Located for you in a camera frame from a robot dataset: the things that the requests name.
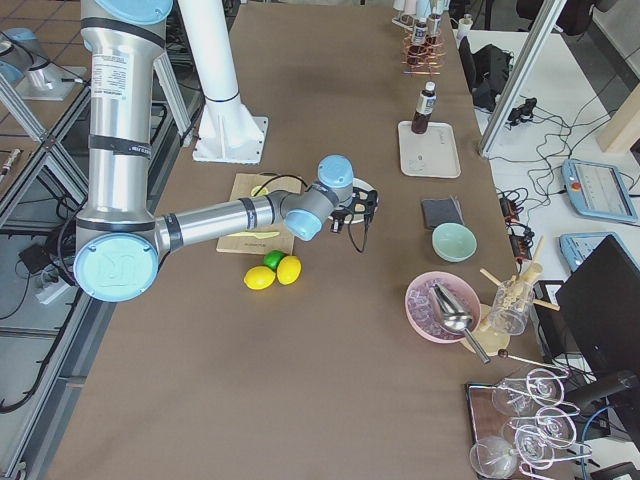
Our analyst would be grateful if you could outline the copper wire bottle rack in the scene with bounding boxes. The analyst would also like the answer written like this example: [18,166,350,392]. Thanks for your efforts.
[402,27,445,77]

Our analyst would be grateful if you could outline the blue teach pendant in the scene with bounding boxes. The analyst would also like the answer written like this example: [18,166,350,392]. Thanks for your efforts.
[561,159,638,222]

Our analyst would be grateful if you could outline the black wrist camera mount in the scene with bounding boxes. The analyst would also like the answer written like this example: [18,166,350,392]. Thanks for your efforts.
[329,192,379,253]

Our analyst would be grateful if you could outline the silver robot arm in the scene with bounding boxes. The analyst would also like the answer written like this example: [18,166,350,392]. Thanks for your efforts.
[73,1,376,302]

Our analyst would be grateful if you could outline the bottle in rack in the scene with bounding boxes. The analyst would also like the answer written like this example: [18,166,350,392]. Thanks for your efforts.
[409,17,428,51]
[426,13,442,39]

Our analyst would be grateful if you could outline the brown sauce bottle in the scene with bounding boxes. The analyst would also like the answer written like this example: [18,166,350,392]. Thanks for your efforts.
[411,81,436,134]

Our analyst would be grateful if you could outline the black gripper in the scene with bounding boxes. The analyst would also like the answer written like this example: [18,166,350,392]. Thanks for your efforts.
[349,187,373,210]

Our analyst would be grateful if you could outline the clear glass mug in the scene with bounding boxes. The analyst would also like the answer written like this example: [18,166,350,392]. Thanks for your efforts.
[488,283,533,335]

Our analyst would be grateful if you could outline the pink bowl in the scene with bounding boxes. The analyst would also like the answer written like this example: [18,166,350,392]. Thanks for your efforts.
[405,271,481,344]

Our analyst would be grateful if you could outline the green lime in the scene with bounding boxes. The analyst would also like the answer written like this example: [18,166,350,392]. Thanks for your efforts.
[263,250,287,271]

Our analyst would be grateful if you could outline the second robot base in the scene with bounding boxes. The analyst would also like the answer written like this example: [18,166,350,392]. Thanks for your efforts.
[1,28,87,101]

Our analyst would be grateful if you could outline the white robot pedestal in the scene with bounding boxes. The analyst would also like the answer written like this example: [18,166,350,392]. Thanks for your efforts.
[179,0,268,165]

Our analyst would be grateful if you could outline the wooden cutting board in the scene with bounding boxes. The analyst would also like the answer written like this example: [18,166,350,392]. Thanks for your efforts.
[216,173,303,255]

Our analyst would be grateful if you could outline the white plate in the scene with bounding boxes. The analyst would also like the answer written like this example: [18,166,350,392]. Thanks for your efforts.
[352,178,377,200]

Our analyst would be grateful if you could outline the cream serving tray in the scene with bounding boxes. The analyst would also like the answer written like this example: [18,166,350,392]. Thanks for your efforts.
[397,121,461,179]

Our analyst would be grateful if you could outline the clear ice cubes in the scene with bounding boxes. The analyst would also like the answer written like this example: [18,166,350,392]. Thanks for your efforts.
[405,285,463,344]

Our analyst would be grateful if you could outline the grey folded cloth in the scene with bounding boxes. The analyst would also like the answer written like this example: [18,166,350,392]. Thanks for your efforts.
[421,196,465,230]

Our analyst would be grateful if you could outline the metal ice scoop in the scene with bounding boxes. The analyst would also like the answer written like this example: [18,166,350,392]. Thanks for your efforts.
[432,284,491,364]

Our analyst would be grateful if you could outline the mint green bowl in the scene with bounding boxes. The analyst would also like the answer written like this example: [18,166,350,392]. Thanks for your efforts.
[432,223,477,263]

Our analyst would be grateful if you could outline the wine glass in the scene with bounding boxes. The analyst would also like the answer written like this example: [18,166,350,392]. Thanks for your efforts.
[500,407,577,448]
[492,368,564,417]
[469,436,519,479]
[514,425,555,470]

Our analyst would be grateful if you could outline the yellow lemon half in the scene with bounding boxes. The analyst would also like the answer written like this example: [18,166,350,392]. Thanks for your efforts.
[251,186,269,197]

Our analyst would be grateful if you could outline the black monitor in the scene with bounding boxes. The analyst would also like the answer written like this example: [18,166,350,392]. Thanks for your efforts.
[557,235,639,373]

